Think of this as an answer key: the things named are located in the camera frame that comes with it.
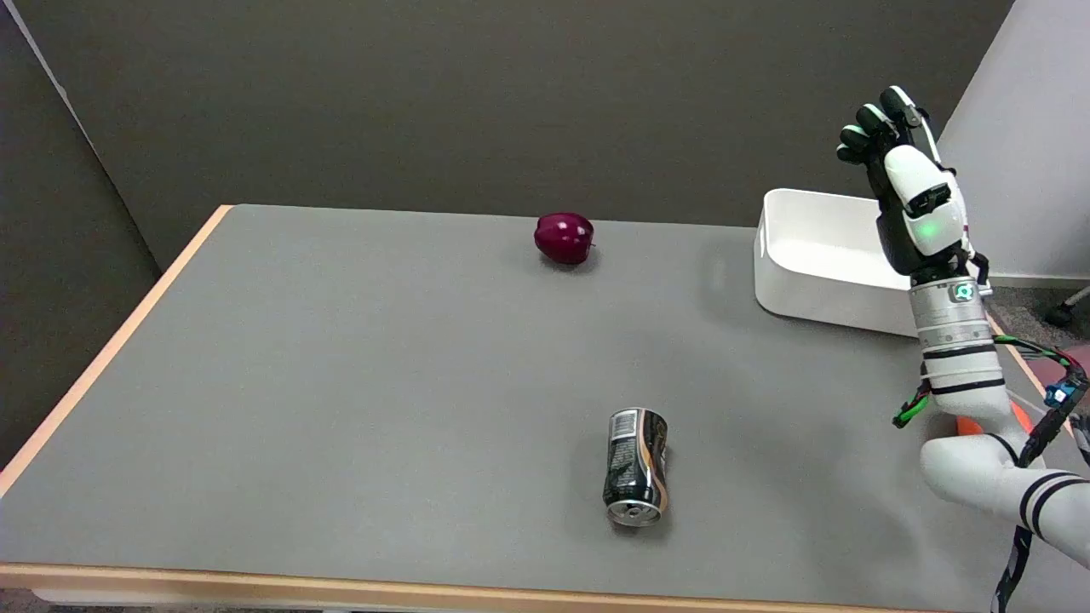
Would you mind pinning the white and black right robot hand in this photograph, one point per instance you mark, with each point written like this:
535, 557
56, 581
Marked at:
915, 191

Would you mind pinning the black drink can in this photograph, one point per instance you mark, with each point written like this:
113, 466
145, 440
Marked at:
636, 464

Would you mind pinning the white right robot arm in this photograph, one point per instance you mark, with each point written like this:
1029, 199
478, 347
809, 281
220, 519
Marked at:
962, 358

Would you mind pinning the white plastic bin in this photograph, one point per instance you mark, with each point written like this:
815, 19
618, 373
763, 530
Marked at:
822, 260

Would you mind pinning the black chair caster leg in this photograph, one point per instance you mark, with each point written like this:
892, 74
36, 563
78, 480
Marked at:
1064, 311

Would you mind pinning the orange round object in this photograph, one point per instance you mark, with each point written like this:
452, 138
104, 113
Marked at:
1018, 417

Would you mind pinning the dark red apple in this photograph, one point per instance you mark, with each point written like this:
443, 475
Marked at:
564, 237

